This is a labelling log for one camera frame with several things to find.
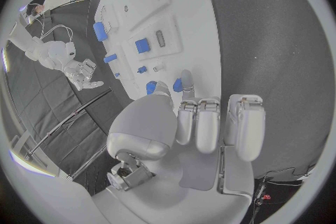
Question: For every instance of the white task board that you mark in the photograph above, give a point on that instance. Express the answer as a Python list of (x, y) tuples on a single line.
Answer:
[(183, 7)]

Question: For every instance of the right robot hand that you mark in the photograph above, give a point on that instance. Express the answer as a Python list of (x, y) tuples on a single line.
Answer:
[(81, 74)]

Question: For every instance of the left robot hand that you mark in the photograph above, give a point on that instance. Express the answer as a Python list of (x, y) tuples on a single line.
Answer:
[(168, 165)]

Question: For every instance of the blue square block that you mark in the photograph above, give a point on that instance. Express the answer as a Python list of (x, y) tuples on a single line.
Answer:
[(142, 45)]

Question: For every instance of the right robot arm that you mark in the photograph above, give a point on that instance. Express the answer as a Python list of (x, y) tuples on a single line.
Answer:
[(49, 51)]

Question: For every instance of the tiny blue peg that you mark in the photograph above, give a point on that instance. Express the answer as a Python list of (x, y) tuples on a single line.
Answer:
[(117, 75)]

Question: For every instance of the slim blue cylinder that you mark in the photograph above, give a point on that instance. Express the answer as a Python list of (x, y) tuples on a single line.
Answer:
[(110, 58)]

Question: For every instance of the blue round part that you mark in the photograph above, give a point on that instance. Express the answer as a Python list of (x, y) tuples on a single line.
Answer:
[(150, 87)]

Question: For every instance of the small blue plug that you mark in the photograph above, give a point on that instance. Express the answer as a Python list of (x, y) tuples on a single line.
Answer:
[(141, 69)]

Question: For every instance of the blue short cylinder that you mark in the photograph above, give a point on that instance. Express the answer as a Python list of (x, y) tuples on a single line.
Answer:
[(177, 85)]

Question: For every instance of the large blue cylinder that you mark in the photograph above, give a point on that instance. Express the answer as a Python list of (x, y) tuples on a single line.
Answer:
[(100, 31)]

